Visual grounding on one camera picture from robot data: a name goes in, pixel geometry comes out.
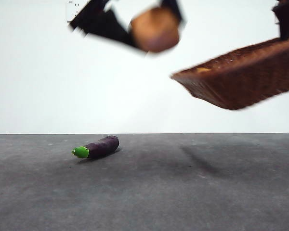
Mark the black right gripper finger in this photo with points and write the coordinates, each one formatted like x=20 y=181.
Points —
x=287 y=21

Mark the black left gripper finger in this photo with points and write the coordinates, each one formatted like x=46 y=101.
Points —
x=103 y=26
x=175 y=9

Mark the brown potato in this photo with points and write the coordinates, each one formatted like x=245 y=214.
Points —
x=155 y=31

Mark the yellow corn cob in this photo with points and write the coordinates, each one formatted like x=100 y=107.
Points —
x=202 y=70

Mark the brown wicker basket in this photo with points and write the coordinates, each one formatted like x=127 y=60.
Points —
x=243 y=81

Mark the purple eggplant with green stem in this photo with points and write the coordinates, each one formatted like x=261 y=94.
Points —
x=103 y=145

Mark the white wall socket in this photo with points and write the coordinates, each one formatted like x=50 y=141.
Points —
x=71 y=10

